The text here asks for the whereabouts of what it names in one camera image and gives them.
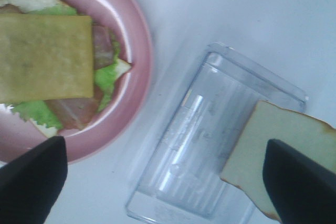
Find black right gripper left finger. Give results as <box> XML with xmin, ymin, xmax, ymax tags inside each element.
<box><xmin>1</xmin><ymin>136</ymin><xmax>68</xmax><ymax>223</ymax></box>

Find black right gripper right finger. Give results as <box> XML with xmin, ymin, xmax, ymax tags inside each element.
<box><xmin>263</xmin><ymin>139</ymin><xmax>335</xmax><ymax>223</ymax></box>

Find bread slice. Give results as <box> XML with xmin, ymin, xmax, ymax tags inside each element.
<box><xmin>1</xmin><ymin>0</ymin><xmax>78</xmax><ymax>136</ymax></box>
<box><xmin>221</xmin><ymin>101</ymin><xmax>335</xmax><ymax>221</ymax></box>

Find green lettuce leaf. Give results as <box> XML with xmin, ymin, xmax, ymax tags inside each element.
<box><xmin>12</xmin><ymin>5</ymin><xmax>122</xmax><ymax>130</ymax></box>

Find bacon strip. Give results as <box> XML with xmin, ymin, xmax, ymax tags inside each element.
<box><xmin>92</xmin><ymin>24</ymin><xmax>115</xmax><ymax>70</ymax></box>
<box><xmin>45</xmin><ymin>96</ymin><xmax>102</xmax><ymax>130</ymax></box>

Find yellow cheese slice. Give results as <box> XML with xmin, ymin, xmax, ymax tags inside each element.
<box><xmin>1</xmin><ymin>13</ymin><xmax>93</xmax><ymax>103</ymax></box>

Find clear right plastic container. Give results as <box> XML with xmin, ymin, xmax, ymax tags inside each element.
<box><xmin>125</xmin><ymin>42</ymin><xmax>307</xmax><ymax>223</ymax></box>

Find pink round plate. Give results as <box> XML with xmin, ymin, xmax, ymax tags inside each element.
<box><xmin>0</xmin><ymin>0</ymin><xmax>154</xmax><ymax>166</ymax></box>

